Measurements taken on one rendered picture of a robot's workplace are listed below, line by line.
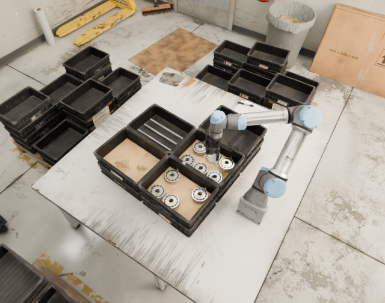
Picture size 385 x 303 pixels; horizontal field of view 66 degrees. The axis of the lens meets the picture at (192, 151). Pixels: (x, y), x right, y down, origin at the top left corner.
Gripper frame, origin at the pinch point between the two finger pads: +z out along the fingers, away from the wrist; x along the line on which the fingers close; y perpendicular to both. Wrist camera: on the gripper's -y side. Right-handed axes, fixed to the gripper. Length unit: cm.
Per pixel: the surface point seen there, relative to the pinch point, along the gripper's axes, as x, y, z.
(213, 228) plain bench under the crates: 26.3, 2.7, 34.1
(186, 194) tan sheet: 9.8, 18.5, 19.4
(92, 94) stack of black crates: -134, 96, 38
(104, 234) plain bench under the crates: 23, 70, 36
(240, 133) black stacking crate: -36.0, -25.8, 11.5
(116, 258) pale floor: 5, 73, 105
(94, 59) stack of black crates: -190, 98, 30
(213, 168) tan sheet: -8.1, -1.4, 16.2
